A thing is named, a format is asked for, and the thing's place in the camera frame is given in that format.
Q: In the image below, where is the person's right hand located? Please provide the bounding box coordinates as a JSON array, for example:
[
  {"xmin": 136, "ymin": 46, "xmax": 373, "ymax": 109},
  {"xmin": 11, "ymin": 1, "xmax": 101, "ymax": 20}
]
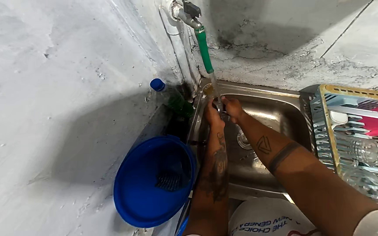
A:
[{"xmin": 221, "ymin": 96, "xmax": 244, "ymax": 124}]

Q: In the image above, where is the person's left hand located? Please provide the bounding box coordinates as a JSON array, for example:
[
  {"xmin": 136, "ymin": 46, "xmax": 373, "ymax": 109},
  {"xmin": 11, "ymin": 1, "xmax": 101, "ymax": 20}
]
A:
[{"xmin": 205, "ymin": 99, "xmax": 225, "ymax": 127}]

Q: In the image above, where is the small shiny metal item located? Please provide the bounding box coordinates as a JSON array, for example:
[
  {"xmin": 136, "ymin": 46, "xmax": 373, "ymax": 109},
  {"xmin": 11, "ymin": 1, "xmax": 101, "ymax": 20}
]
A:
[{"xmin": 214, "ymin": 100, "xmax": 228, "ymax": 116}]

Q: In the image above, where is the person's right forearm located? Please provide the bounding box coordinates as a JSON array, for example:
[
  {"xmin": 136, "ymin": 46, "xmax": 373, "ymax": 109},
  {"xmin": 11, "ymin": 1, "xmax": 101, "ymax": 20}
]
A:
[{"xmin": 236, "ymin": 112, "xmax": 378, "ymax": 236}]

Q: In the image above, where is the yellow sponge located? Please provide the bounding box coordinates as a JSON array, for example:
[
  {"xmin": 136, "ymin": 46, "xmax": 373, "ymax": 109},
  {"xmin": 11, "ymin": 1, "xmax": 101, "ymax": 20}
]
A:
[{"xmin": 203, "ymin": 83, "xmax": 216, "ymax": 97}]

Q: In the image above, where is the green bottle with blue cap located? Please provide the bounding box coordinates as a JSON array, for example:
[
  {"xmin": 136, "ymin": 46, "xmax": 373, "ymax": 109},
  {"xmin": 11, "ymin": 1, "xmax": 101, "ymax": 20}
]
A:
[{"xmin": 150, "ymin": 78, "xmax": 195, "ymax": 118}]

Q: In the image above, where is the round metal drain strainer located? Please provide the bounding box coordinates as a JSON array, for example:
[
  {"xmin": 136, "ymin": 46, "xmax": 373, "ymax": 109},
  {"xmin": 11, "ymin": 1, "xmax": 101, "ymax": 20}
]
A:
[{"xmin": 237, "ymin": 129, "xmax": 253, "ymax": 151}]

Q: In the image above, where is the stainless steel sink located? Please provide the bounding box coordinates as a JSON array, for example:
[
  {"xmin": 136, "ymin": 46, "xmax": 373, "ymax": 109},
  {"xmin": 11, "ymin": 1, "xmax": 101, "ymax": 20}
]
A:
[{"xmin": 187, "ymin": 78, "xmax": 317, "ymax": 201}]

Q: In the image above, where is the black ribbed item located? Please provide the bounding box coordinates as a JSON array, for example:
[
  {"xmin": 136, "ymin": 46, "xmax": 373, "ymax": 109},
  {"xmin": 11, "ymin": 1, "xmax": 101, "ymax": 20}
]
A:
[{"xmin": 156, "ymin": 172, "xmax": 183, "ymax": 192}]

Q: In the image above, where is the grey dish rack, yellowed rim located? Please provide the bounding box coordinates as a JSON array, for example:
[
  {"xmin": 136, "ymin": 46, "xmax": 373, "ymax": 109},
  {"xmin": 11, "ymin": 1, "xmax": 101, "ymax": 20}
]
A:
[{"xmin": 300, "ymin": 84, "xmax": 378, "ymax": 210}]

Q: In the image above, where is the blue plastic bucket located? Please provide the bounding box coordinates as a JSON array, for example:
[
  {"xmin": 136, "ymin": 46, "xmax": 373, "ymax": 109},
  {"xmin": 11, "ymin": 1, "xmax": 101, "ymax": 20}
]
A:
[{"xmin": 113, "ymin": 135, "xmax": 197, "ymax": 229}]

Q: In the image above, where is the white plastic spoon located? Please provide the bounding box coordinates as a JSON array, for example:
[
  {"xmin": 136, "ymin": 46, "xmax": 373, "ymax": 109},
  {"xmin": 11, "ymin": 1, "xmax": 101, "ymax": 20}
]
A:
[{"xmin": 329, "ymin": 110, "xmax": 348, "ymax": 130}]

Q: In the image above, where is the person's body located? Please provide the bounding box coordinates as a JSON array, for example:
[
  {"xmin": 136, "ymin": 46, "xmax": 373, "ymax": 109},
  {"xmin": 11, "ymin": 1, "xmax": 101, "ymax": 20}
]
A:
[{"xmin": 228, "ymin": 197, "xmax": 322, "ymax": 236}]

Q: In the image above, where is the bright blue plastic item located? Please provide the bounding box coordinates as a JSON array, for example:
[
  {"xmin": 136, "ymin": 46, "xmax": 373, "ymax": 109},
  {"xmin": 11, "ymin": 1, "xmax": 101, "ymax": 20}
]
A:
[{"xmin": 177, "ymin": 216, "xmax": 189, "ymax": 236}]

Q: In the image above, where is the long white utensil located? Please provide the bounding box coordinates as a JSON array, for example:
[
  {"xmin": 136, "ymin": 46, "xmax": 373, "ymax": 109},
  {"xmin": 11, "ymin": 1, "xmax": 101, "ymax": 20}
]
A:
[{"xmin": 327, "ymin": 105, "xmax": 378, "ymax": 121}]

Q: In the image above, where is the clear glass jar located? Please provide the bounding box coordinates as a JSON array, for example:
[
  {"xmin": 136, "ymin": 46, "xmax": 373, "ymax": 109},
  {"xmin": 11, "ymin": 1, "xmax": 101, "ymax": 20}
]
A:
[{"xmin": 336, "ymin": 135, "xmax": 378, "ymax": 166}]

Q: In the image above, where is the magenta plastic item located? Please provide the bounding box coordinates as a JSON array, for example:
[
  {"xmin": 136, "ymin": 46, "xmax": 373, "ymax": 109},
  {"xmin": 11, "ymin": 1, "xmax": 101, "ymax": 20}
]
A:
[{"xmin": 360, "ymin": 106, "xmax": 378, "ymax": 137}]

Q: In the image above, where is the clear glass bowl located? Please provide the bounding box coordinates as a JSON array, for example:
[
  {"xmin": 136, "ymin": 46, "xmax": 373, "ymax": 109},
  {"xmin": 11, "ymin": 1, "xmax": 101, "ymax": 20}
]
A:
[{"xmin": 343, "ymin": 167, "xmax": 378, "ymax": 205}]

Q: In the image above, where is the green hose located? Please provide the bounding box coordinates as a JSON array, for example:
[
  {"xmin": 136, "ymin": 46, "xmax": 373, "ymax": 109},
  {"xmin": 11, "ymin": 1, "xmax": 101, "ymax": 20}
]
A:
[{"xmin": 194, "ymin": 26, "xmax": 214, "ymax": 74}]

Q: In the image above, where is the white wall pipe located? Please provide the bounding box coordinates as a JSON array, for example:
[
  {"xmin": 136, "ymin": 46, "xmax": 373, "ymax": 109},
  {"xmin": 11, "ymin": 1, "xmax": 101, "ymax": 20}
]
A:
[{"xmin": 159, "ymin": 0, "xmax": 196, "ymax": 92}]

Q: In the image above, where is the metal faucet with black handle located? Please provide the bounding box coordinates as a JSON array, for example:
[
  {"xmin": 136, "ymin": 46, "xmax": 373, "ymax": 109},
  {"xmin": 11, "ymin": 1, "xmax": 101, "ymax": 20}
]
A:
[{"xmin": 170, "ymin": 0, "xmax": 203, "ymax": 31}]

